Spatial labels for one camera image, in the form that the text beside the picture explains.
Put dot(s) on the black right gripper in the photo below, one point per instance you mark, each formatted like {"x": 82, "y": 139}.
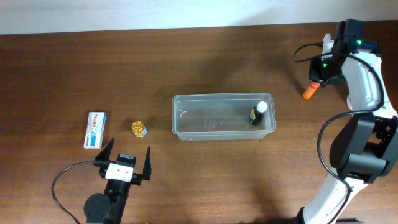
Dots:
{"x": 325, "y": 79}

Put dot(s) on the white plastic lotion bottle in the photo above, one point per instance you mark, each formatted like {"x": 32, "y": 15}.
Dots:
{"x": 354, "y": 99}

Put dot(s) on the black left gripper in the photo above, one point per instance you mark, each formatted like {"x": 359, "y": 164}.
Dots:
{"x": 137, "y": 178}

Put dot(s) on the clear plastic container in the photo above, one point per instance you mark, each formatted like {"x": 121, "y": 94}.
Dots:
{"x": 220, "y": 116}

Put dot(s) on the dark syrup bottle white cap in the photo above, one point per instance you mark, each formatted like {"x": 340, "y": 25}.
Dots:
{"x": 257, "y": 113}

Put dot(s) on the small gold-lidded jar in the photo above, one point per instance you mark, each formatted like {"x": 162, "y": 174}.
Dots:
{"x": 138, "y": 129}

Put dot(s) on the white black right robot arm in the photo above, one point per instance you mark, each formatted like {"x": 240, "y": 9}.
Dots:
{"x": 358, "y": 146}

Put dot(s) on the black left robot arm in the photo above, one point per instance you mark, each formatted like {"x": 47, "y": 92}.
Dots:
{"x": 108, "y": 206}

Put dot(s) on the white Panadol medicine box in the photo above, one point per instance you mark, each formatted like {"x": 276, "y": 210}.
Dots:
{"x": 95, "y": 130}

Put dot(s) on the orange tube white cap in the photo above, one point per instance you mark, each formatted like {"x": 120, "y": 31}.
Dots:
{"x": 309, "y": 92}

